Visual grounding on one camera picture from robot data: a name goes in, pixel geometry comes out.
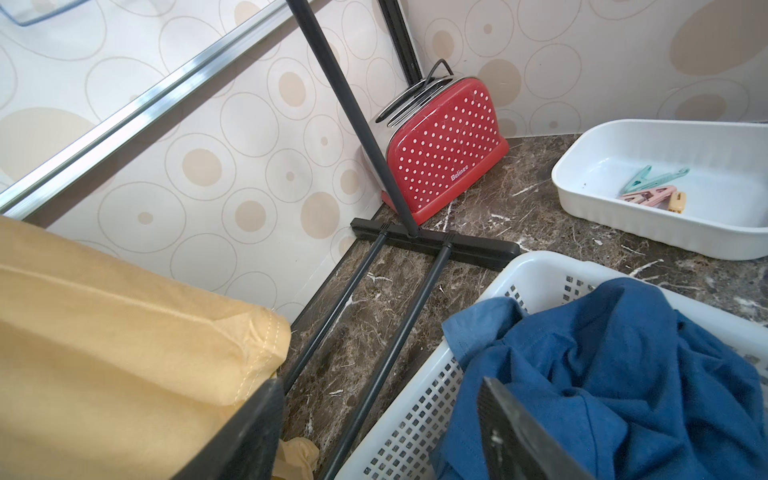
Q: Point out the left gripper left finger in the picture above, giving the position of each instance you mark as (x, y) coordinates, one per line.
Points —
(246, 446)

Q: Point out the salmon pink clothespin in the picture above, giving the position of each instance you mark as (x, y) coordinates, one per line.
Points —
(650, 197)

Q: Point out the red toaster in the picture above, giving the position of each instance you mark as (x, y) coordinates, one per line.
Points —
(439, 137)

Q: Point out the yellow orange clothespin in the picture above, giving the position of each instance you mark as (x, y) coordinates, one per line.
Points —
(677, 202)

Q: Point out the white plastic bin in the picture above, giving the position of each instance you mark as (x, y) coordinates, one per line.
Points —
(726, 213)

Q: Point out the mint green clothespin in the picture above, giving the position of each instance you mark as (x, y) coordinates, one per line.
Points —
(642, 181)

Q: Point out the white plastic basket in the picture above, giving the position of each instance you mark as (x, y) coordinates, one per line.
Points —
(398, 446)

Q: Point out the tan yellow t-shirt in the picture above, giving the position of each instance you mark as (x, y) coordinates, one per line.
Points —
(109, 371)

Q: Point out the dark blue t-shirt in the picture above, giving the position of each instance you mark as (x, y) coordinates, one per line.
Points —
(625, 383)

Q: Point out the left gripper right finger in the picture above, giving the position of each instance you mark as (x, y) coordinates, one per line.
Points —
(515, 445)

